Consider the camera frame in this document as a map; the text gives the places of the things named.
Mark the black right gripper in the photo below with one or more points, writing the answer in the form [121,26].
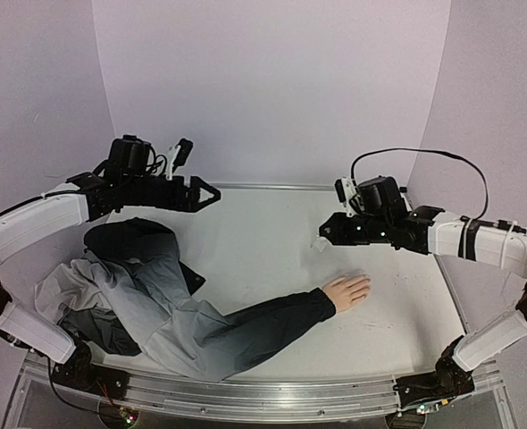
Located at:
[343,230]

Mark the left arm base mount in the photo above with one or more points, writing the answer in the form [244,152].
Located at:
[79,373]

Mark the grey black jacket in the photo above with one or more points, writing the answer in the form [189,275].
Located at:
[129,295]

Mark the aluminium table rail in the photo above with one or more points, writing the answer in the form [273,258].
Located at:
[228,185]
[454,296]

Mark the aluminium right table rail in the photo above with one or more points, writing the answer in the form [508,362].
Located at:
[454,296]

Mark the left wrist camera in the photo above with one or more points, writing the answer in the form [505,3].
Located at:
[177,157]

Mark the clear nail polish bottle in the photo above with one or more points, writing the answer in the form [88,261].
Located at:
[319,244]

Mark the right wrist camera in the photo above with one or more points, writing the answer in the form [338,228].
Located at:
[348,196]

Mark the aluminium front rail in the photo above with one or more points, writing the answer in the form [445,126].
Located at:
[253,400]

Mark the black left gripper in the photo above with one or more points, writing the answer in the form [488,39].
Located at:
[191,204]

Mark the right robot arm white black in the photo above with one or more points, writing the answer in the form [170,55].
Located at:
[375,212]

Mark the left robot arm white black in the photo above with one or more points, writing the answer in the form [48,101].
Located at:
[133,174]

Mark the aluminium back table rail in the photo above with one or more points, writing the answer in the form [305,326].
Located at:
[228,185]

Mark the mannequin hand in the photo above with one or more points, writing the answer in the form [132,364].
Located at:
[346,292]

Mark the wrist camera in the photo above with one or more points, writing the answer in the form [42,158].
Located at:
[348,196]
[177,157]

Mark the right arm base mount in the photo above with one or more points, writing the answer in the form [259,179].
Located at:
[446,382]

